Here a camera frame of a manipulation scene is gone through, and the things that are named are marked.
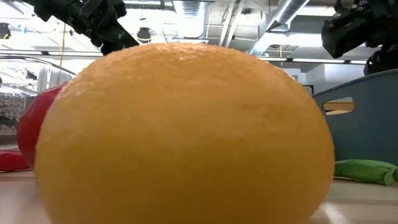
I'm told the clear plastic bin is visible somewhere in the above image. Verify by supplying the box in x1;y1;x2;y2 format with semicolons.
0;53;77;153

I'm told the black dome ceiling camera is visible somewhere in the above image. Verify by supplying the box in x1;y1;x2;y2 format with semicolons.
136;27;152;44
0;22;12;40

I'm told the long red chili pepper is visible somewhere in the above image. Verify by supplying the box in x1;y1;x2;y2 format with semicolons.
0;150;31;173

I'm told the ribbed silver ventilation duct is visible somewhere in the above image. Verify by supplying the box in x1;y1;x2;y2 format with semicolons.
172;0;208;40

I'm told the blue plastic basket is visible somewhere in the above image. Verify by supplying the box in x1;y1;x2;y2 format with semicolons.
312;68;398;167

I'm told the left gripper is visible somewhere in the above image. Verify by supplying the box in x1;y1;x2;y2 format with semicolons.
70;0;140;56

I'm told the green pea pod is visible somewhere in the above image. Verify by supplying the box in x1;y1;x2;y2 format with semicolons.
333;159;398;187

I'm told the red tomato with green leaf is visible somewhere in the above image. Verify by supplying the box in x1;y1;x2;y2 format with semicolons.
16;81;70;169

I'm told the large orange citrus fruit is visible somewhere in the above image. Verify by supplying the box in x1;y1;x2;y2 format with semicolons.
33;42;336;224

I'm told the yellow hanging cord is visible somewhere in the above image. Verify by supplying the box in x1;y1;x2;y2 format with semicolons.
57;22;67;85

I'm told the long ceiling light strip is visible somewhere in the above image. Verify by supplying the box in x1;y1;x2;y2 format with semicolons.
292;57;368;65
0;49;103;57

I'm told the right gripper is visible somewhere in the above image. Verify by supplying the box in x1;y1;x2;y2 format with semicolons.
321;0;398;76

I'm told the smooth silver ceiling duct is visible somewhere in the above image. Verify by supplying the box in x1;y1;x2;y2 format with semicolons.
248;0;312;57

